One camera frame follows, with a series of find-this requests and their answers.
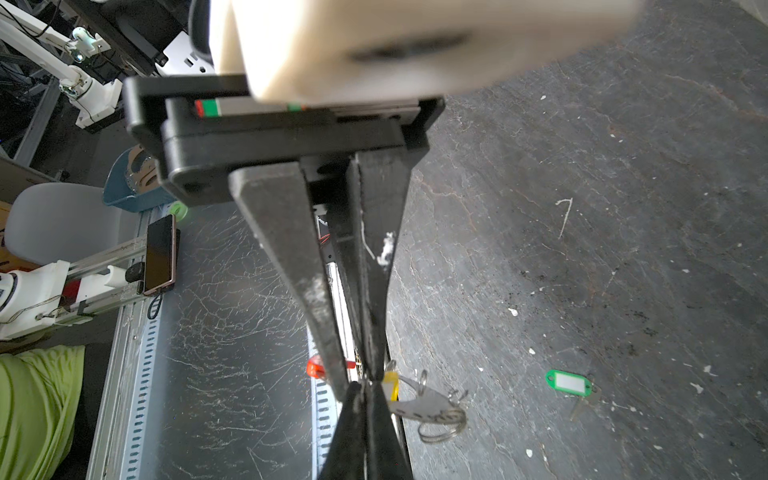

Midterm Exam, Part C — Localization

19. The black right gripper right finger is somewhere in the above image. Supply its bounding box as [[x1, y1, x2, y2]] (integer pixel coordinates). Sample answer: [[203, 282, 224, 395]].
[[365, 382, 413, 480]]

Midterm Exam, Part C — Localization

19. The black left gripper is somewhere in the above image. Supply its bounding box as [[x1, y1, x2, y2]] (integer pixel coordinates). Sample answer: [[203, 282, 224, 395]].
[[122, 75, 445, 401]]

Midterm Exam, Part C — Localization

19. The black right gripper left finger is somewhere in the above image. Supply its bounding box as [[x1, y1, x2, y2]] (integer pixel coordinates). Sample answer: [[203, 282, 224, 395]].
[[318, 382, 366, 480]]

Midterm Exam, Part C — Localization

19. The yellow key tag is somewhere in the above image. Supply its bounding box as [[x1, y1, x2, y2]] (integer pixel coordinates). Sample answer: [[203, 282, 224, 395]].
[[382, 371, 400, 401]]

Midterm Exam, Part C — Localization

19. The black smartphone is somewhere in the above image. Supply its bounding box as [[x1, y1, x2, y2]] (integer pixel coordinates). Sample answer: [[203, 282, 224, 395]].
[[143, 214, 177, 296]]

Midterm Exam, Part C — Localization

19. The teal plastic tray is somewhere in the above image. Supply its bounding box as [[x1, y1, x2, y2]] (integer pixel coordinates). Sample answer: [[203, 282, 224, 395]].
[[102, 145, 175, 213]]

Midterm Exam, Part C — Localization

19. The grey office chair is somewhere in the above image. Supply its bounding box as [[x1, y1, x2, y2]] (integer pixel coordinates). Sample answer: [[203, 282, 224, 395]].
[[4, 183, 140, 265]]

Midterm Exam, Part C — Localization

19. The person in green shirt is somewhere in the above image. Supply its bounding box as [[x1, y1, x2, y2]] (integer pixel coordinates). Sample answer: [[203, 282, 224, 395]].
[[1, 345, 86, 479]]

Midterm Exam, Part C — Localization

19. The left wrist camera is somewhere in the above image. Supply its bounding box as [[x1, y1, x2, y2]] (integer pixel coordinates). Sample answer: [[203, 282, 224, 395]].
[[208, 0, 643, 106]]

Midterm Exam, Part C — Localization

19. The perforated cable tray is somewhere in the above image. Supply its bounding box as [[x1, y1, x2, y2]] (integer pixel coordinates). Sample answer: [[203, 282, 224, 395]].
[[86, 209, 166, 480]]

